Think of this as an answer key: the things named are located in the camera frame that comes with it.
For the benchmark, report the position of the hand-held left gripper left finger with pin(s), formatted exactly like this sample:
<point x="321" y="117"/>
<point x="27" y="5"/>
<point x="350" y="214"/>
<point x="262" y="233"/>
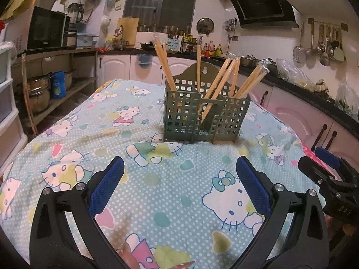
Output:
<point x="108" y="185"/>

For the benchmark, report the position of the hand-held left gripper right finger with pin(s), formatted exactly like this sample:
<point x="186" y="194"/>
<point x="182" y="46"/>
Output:
<point x="252" y="185"/>

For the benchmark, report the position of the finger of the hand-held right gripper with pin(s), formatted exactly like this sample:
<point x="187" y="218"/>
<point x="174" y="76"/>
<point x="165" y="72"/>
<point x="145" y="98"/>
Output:
<point x="311" y="169"/>
<point x="328" y="157"/>

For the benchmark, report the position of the grey plastic utensil basket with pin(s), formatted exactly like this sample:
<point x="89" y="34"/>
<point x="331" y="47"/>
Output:
<point x="182" y="123"/>

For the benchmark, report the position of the bunch of bamboo chopsticks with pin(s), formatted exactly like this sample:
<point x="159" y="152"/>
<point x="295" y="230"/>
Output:
<point x="198" y="61"/>

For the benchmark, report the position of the row of hanging kitchen utensils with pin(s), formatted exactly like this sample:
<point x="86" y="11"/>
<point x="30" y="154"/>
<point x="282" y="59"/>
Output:
<point x="324" y="57"/>

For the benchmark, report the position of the person's right hand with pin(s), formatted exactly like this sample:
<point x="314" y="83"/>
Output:
<point x="332" y="228"/>

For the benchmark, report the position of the cartoon cat printed blanket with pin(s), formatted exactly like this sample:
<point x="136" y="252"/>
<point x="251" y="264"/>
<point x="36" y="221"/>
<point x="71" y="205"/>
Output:
<point x="168" y="190"/>

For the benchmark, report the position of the white plastic bag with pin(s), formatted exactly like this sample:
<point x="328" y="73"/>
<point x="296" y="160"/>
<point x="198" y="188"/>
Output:
<point x="346" y="95"/>

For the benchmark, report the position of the clear plastic bag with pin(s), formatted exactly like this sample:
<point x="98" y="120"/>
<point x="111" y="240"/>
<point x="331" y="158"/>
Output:
<point x="291" y="72"/>

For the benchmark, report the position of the mesh strainer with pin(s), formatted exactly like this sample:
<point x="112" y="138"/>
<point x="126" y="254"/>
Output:
<point x="298" y="54"/>

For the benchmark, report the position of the blue canister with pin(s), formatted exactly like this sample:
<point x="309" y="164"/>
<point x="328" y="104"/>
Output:
<point x="58" y="85"/>

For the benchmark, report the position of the wooden stick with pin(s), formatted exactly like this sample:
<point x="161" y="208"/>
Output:
<point x="28" y="95"/>

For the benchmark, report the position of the lidded steel pot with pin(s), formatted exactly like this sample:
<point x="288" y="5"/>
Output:
<point x="248" y="61"/>

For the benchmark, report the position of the blue hanging bin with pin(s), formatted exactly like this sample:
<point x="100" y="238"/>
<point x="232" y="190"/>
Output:
<point x="144" y="60"/>

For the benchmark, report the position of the white plastic drawer unit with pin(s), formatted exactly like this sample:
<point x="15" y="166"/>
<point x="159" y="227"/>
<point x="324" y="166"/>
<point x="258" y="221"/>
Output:
<point x="8" y="95"/>

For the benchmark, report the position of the red patterned cloth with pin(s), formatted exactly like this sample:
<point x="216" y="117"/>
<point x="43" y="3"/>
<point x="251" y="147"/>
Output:
<point x="102" y="50"/>

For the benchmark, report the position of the row of condiment bottles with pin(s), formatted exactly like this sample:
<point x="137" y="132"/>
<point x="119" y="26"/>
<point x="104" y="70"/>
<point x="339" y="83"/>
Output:
<point x="216" y="50"/>

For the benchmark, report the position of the wooden shelf rack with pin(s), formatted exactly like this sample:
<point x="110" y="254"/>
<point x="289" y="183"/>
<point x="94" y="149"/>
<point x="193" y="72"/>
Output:
<point x="56" y="52"/>

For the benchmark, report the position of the black wok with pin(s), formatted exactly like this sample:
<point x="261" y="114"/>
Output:
<point x="147" y="45"/>

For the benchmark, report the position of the light blue plastic box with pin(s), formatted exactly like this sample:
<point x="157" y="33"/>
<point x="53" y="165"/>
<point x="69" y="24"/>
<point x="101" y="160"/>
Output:
<point x="87" y="39"/>

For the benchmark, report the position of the white rectangular box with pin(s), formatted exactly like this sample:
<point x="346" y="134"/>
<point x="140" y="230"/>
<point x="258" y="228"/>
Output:
<point x="145" y="37"/>

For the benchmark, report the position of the blue white knife block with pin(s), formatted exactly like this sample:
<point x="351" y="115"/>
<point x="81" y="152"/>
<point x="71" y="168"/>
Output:
<point x="174" y="44"/>

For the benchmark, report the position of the metal faucet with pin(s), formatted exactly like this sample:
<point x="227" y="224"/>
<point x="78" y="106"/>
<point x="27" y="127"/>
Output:
<point x="120" y="29"/>

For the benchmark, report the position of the wooden cutting board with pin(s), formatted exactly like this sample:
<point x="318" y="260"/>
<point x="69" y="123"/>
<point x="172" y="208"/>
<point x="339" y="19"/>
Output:
<point x="129" y="29"/>

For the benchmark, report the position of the small hanging metal tools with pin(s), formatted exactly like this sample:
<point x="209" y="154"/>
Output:
<point x="231" y="23"/>

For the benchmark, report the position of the white hanging jug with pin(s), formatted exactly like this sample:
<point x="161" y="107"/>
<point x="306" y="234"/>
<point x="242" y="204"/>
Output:
<point x="105" y="21"/>

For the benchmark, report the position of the dark hanging pot lid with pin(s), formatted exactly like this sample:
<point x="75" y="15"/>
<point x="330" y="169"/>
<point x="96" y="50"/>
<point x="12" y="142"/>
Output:
<point x="205" y="25"/>

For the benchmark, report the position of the row of glass jars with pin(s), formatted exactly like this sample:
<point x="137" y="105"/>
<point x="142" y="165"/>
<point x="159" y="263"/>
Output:
<point x="168" y="29"/>

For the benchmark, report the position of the black range hood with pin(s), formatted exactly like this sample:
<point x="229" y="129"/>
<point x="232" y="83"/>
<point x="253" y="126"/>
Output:
<point x="260" y="2"/>

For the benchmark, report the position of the black microwave oven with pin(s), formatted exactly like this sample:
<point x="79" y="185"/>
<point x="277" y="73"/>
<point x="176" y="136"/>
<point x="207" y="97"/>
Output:
<point x="46" y="28"/>

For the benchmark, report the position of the black blender jug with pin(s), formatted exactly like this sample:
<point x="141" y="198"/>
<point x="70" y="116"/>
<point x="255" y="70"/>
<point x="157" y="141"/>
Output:
<point x="75" y="12"/>

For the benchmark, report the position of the dark framed window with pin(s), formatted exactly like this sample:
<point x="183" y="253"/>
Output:
<point x="157" y="2"/>

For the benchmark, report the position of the red plastic basin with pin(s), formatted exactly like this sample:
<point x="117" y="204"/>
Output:
<point x="2" y="26"/>

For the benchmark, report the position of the cardboard box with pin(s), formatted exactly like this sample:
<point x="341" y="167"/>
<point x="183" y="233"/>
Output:
<point x="45" y="1"/>

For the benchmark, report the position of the round wooden board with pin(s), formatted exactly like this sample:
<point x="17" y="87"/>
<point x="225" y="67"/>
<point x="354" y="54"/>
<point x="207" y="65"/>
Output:
<point x="16" y="2"/>

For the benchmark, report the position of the wall socket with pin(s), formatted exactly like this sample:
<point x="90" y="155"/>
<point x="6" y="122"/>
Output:
<point x="233" y="37"/>

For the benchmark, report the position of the teal wall caddy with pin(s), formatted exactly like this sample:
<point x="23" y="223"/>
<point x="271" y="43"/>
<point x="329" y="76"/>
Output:
<point x="113" y="1"/>

